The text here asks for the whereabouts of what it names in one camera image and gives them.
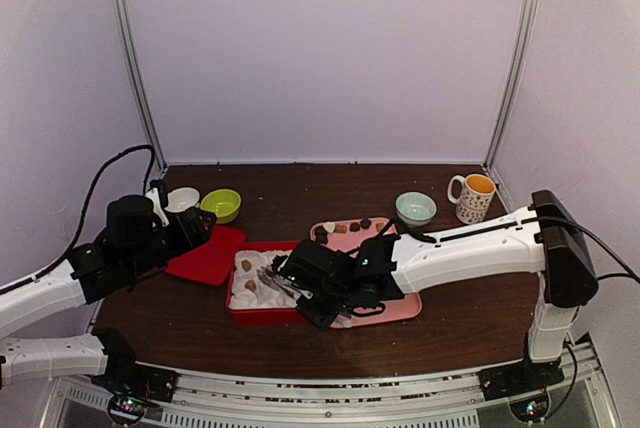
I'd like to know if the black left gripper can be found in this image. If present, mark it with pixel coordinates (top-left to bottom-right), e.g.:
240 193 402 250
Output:
124 205 216 279

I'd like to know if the red tin lid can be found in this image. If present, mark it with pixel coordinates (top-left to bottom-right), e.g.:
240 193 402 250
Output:
166 225 247 287

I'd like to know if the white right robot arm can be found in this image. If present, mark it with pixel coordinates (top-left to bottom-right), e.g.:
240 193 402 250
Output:
272 190 599 390

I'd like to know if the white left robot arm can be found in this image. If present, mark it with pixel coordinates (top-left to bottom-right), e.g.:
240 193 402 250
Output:
1 182 216 392

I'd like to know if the dark chocolate tray left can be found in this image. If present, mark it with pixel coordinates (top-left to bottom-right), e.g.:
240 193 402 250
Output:
314 229 328 244

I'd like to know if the white heart chocolate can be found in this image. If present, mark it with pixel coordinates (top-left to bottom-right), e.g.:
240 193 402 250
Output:
323 222 336 233

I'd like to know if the pink plastic tray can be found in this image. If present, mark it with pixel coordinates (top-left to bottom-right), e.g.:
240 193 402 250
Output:
310 217 422 329

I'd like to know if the white ceramic bowl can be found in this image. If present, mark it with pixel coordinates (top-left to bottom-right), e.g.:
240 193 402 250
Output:
165 187 200 213

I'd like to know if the white paper liner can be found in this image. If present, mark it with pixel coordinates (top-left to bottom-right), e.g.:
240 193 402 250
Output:
229 250 296 311

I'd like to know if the green plastic bowl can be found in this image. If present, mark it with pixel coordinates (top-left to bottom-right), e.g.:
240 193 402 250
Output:
200 189 242 224

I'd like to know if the red tin box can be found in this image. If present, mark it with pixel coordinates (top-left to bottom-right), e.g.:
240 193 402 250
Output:
226 241 306 326

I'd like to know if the light blue ceramic bowl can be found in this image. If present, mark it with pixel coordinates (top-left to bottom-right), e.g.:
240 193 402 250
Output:
395 192 437 227

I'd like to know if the white floral mug yellow inside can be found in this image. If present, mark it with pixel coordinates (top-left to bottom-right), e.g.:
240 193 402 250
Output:
447 174 497 225

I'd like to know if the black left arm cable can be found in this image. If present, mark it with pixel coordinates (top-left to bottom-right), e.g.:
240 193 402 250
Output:
29 144 159 284

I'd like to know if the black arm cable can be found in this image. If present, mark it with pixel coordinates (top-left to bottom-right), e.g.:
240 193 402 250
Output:
29 144 159 284
537 215 640 283

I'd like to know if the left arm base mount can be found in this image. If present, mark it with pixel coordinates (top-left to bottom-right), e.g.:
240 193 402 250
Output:
90 362 178 403

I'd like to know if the aluminium front rail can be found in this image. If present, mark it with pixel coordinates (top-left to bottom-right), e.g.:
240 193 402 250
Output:
47 342 621 428

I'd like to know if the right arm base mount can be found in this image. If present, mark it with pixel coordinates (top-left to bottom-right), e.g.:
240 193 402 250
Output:
478 362 565 401

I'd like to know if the aluminium frame post left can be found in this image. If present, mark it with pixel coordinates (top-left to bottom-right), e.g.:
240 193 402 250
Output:
113 0 168 174

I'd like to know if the aluminium frame post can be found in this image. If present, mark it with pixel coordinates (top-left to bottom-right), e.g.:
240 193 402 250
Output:
113 0 168 174
483 0 539 172

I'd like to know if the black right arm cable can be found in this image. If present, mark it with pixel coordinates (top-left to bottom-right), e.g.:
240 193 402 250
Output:
537 215 640 283

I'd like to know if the aluminium frame post right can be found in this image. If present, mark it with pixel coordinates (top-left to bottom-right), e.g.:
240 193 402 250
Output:
483 0 539 172

